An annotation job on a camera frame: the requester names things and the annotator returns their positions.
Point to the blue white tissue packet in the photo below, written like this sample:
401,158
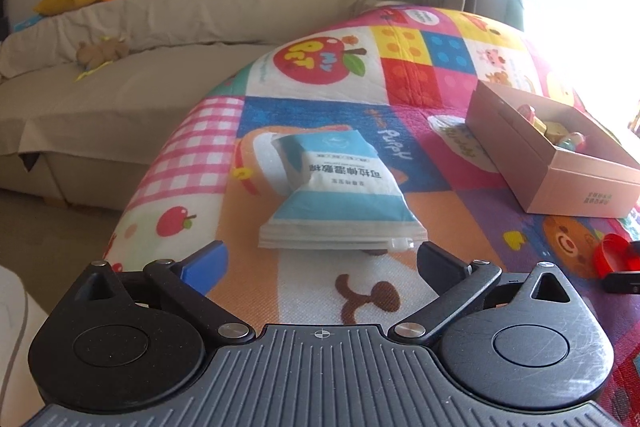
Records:
340,187

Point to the yellow paper strip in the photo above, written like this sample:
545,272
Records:
92,72

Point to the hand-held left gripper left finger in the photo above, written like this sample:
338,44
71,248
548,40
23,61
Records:
200,264

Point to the brown teddy bear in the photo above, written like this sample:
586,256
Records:
102,52

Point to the yellow pink donut toy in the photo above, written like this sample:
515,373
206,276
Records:
527,112

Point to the colourful printed play mat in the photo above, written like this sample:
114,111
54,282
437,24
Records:
310,107

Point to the dark furniture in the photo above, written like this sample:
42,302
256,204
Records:
4,7

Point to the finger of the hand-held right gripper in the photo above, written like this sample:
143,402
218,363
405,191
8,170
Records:
622,283

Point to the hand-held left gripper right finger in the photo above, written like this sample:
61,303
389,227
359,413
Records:
435,263

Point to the small blue item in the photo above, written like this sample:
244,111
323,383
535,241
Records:
27,23

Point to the pink cardboard box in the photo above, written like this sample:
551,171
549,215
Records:
575,187

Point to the beige sofa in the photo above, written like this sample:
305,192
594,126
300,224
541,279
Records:
125,107

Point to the red plastic cup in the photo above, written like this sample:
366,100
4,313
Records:
612,254

